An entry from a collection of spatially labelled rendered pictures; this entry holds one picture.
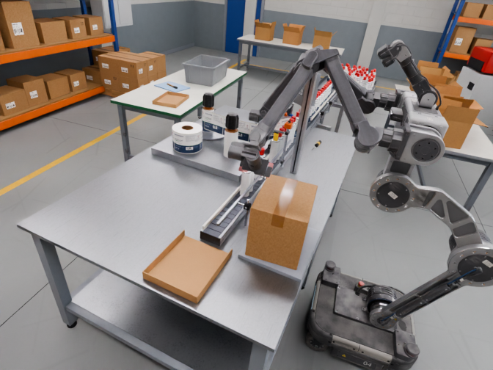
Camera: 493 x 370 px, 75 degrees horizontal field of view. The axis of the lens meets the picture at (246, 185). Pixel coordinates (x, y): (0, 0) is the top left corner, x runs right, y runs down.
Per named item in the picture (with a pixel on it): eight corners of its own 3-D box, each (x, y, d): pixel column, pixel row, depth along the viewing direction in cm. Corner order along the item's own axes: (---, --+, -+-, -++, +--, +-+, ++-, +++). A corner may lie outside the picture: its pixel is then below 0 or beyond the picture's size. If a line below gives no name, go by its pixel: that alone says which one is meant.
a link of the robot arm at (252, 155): (256, 161, 124) (260, 147, 126) (240, 157, 126) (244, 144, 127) (258, 167, 130) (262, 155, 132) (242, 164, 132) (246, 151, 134)
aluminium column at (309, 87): (291, 169, 219) (310, 68, 183) (297, 171, 218) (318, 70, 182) (289, 172, 216) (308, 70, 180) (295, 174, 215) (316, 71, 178)
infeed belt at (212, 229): (300, 126, 283) (301, 122, 281) (309, 128, 281) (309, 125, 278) (202, 237, 154) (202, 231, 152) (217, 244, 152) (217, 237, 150)
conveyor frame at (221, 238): (298, 127, 284) (299, 122, 281) (310, 130, 281) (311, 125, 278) (199, 238, 155) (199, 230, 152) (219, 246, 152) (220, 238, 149)
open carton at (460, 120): (408, 126, 326) (422, 89, 306) (461, 135, 319) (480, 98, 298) (417, 142, 292) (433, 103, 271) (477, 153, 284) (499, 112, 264)
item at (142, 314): (221, 178, 358) (225, 108, 314) (332, 214, 320) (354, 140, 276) (64, 326, 199) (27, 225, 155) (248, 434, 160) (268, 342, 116)
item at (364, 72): (331, 76, 432) (334, 60, 421) (374, 85, 415) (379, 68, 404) (323, 84, 396) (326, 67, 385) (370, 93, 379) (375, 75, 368)
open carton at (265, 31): (250, 39, 690) (252, 19, 670) (258, 37, 728) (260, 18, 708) (268, 42, 679) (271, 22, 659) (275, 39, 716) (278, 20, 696)
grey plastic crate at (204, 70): (200, 71, 424) (201, 53, 412) (229, 76, 417) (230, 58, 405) (181, 82, 374) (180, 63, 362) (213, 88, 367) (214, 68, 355)
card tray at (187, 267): (184, 235, 156) (183, 229, 154) (232, 255, 148) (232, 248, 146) (142, 278, 132) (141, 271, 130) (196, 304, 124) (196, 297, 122)
